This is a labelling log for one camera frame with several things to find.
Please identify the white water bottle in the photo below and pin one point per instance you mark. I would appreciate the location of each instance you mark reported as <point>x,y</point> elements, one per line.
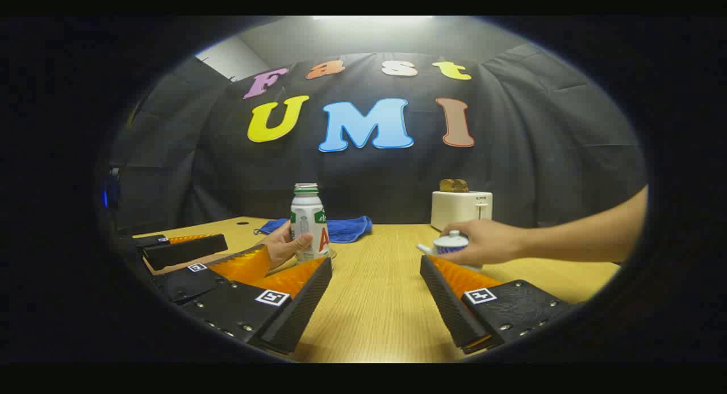
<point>306,223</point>

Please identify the ceiling light panel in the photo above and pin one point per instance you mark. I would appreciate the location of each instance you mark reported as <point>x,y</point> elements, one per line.
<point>372,18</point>

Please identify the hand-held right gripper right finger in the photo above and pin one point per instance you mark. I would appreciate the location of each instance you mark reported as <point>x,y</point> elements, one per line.
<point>448,303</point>

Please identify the brown toast slices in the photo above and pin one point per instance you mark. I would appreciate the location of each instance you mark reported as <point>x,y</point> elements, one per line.
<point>453,185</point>

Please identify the blue towel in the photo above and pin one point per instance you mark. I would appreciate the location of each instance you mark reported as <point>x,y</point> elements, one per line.
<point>346,228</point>

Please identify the white blue teacup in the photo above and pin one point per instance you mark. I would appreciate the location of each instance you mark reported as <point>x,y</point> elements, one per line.
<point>446,249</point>

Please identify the white toaster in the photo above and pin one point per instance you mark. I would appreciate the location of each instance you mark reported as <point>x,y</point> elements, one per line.
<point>460,209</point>

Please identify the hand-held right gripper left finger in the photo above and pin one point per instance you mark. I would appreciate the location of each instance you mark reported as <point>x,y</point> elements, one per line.
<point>295,314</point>

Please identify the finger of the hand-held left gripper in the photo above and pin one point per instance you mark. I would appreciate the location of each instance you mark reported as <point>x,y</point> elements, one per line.
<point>187,251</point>
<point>187,283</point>

